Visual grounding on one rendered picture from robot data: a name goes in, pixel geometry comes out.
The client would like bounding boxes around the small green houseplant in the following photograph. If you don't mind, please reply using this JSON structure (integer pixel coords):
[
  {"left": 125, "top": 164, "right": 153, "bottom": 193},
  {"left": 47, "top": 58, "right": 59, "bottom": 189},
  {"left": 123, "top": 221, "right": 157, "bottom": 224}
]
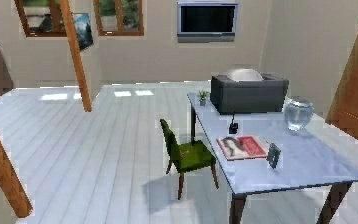
[{"left": 197, "top": 89, "right": 211, "bottom": 107}]

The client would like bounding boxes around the wooden door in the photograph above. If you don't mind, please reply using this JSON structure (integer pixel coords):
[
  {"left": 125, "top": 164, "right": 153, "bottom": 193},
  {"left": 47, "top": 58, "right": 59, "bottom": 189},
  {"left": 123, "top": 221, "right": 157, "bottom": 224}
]
[{"left": 325, "top": 3, "right": 358, "bottom": 148}]

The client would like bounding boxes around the white dining table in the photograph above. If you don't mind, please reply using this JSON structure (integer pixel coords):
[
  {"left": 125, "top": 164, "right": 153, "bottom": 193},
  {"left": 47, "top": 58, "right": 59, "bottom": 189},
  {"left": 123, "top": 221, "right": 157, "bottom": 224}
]
[{"left": 186, "top": 91, "right": 358, "bottom": 224}]

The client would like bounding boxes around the framed landscape picture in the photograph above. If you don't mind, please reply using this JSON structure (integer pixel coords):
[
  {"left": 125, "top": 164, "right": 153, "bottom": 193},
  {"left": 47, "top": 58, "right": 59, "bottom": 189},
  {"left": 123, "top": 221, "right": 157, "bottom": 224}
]
[{"left": 72, "top": 12, "right": 95, "bottom": 52}]

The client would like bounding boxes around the green chair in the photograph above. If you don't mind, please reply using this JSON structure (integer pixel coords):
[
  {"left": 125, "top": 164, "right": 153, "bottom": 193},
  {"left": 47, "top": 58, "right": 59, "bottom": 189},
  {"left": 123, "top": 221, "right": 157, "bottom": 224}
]
[{"left": 159, "top": 118, "right": 220, "bottom": 201}]

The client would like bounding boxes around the wooden beam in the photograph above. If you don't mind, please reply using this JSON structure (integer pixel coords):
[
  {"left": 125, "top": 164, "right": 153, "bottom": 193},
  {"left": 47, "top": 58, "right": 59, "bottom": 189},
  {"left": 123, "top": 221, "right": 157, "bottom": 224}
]
[
  {"left": 58, "top": 0, "right": 93, "bottom": 113},
  {"left": 0, "top": 114, "right": 34, "bottom": 219}
]

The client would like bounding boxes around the red magazine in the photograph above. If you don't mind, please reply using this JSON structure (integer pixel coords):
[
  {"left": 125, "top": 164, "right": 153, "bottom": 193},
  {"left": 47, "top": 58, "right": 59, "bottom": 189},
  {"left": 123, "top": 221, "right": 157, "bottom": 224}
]
[{"left": 216, "top": 134, "right": 269, "bottom": 162}]

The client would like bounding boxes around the grey television set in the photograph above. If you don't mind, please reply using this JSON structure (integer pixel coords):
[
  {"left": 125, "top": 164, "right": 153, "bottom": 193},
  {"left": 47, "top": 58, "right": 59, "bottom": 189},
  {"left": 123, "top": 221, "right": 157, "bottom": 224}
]
[{"left": 176, "top": 0, "right": 239, "bottom": 44}]

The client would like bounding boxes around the wooden framed window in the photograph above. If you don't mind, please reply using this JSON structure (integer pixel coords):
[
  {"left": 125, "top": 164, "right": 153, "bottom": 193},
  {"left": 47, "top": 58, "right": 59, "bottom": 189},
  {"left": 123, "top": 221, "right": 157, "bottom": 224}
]
[
  {"left": 14, "top": 0, "right": 68, "bottom": 38},
  {"left": 92, "top": 0, "right": 145, "bottom": 37}
]

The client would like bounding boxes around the clear glass vase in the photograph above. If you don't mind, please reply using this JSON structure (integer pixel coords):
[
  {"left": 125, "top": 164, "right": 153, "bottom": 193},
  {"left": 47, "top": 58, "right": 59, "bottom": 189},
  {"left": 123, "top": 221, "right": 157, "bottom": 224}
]
[{"left": 283, "top": 97, "right": 315, "bottom": 132}]

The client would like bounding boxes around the small black device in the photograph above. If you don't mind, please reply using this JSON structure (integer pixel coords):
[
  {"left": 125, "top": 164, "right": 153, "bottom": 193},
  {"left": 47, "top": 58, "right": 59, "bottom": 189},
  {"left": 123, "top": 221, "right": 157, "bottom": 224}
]
[{"left": 228, "top": 112, "right": 239, "bottom": 135}]

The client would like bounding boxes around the white cushion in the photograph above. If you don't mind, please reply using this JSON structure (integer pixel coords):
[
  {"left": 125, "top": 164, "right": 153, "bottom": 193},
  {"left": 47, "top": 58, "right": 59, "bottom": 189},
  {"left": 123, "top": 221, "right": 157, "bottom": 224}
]
[{"left": 226, "top": 68, "right": 265, "bottom": 83}]

